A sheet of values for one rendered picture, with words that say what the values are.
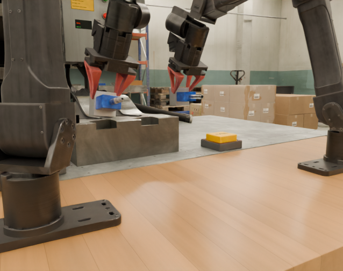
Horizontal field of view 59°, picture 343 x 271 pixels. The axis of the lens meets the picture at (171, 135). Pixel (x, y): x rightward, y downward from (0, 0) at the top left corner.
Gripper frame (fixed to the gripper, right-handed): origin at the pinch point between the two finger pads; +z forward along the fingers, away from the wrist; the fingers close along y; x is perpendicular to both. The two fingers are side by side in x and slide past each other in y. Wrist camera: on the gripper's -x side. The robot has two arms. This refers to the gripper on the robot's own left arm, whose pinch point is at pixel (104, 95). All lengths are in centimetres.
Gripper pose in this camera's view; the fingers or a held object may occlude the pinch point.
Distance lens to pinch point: 68.6
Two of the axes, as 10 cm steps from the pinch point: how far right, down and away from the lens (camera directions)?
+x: 4.5, 4.8, -7.5
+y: -8.5, -0.4, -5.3
